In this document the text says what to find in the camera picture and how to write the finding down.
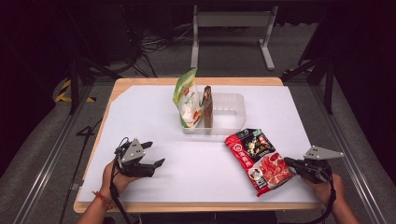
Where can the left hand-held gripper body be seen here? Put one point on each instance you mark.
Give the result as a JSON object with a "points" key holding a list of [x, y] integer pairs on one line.
{"points": [[133, 154]]}

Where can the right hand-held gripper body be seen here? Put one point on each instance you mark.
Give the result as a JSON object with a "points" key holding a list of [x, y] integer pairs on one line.
{"points": [[317, 169]]}

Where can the red and black soup packet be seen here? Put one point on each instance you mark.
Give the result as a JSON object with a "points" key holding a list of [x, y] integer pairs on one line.
{"points": [[261, 161]]}

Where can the green and white starch packet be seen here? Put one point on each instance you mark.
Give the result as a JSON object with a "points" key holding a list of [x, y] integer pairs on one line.
{"points": [[187, 105]]}

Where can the gold foil packet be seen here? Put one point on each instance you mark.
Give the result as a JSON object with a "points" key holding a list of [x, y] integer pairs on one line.
{"points": [[208, 109]]}

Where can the translucent plastic container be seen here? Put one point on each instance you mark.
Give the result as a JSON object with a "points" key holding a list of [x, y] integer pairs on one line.
{"points": [[229, 115]]}

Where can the person's right hand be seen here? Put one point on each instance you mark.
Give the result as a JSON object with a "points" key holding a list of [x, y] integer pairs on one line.
{"points": [[323, 189]]}

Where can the person's left hand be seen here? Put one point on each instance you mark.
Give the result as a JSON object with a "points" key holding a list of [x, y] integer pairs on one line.
{"points": [[110, 182]]}

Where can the wooden table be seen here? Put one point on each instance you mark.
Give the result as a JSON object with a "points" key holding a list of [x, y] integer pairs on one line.
{"points": [[199, 81]]}

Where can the black metal stand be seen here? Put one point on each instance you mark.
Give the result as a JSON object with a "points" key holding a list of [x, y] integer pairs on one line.
{"points": [[328, 84], [74, 87]]}

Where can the yellow and black floor tape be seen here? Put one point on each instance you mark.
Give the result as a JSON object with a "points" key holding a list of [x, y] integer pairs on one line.
{"points": [[63, 93]]}

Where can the grey metal stand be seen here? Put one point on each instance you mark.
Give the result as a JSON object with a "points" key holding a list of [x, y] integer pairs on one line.
{"points": [[233, 19]]}

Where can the aluminium floor rail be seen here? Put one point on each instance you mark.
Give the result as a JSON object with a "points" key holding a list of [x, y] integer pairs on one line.
{"points": [[46, 168], [351, 155]]}

